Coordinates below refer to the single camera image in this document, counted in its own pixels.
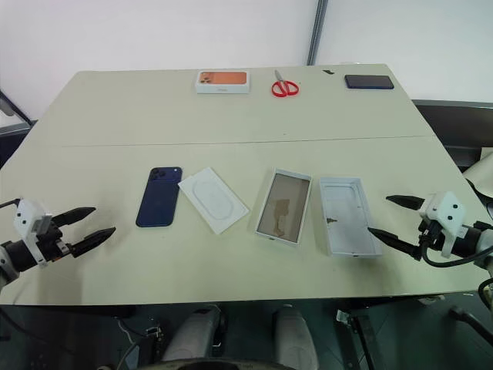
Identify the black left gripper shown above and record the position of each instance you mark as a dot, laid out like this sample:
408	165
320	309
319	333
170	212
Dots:
52	243

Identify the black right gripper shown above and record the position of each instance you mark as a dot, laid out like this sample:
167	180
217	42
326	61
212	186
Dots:
429	236

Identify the white phone box lid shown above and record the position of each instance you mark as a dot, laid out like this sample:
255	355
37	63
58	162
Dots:
348	216

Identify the dark blue smartphone triple camera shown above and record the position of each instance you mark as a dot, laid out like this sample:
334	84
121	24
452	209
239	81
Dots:
158	198

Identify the white phone box base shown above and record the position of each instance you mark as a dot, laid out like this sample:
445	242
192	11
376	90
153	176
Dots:
283	208

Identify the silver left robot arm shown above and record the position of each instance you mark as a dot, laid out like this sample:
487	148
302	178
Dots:
17	255

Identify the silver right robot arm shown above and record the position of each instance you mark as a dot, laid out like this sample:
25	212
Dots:
481	241

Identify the white paper insert card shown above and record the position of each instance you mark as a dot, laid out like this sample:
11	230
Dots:
213	200

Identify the black smartphone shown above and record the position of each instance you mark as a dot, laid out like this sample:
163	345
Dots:
369	82

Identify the white box orange phone print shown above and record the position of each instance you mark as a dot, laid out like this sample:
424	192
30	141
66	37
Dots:
222	81

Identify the cream rounded object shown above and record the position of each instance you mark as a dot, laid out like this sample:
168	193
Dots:
481	173

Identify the grey side desk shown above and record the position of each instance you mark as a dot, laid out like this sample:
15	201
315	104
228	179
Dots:
450	115

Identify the grey rounded robot leg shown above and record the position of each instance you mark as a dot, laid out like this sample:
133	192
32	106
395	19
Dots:
192	335
292	339

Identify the grey metal pole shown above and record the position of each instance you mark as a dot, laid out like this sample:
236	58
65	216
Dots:
317	31

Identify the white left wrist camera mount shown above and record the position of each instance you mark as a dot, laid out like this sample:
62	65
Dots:
25	216

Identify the black table frame bracket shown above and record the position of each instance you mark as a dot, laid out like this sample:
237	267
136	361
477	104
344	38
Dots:
362	335

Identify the dark metal frame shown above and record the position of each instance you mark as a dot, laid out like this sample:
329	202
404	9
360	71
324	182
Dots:
11	108

